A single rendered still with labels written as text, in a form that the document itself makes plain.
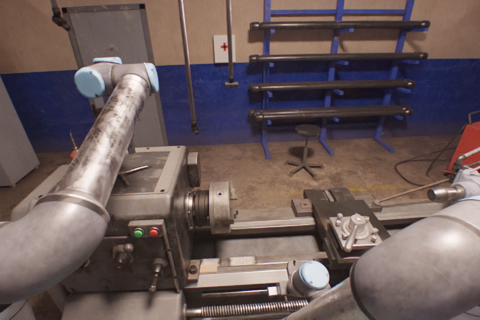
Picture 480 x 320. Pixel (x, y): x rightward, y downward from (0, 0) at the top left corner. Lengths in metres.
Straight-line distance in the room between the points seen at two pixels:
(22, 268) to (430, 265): 0.52
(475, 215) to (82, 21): 4.35
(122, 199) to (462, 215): 0.95
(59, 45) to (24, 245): 4.28
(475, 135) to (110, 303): 3.90
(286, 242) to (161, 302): 0.77
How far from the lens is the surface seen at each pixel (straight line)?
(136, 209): 1.01
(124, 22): 4.17
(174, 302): 1.29
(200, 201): 1.19
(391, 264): 0.40
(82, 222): 0.45
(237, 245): 1.57
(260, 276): 1.30
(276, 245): 1.58
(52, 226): 0.45
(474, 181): 1.76
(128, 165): 1.23
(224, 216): 1.15
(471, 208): 0.48
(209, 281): 1.30
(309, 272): 0.92
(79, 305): 1.44
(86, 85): 0.88
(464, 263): 0.40
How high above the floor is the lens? 1.90
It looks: 29 degrees down
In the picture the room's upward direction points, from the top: 2 degrees counter-clockwise
